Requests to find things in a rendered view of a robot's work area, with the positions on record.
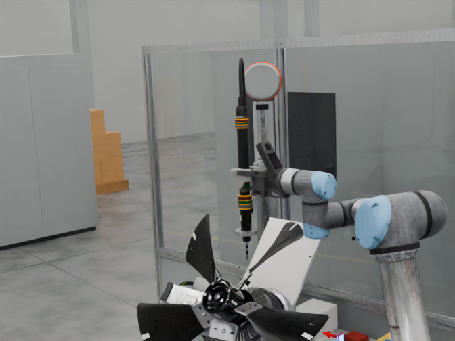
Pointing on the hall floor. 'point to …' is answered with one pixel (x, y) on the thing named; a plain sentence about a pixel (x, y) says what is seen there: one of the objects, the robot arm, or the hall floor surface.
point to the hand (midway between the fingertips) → (236, 168)
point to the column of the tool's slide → (260, 157)
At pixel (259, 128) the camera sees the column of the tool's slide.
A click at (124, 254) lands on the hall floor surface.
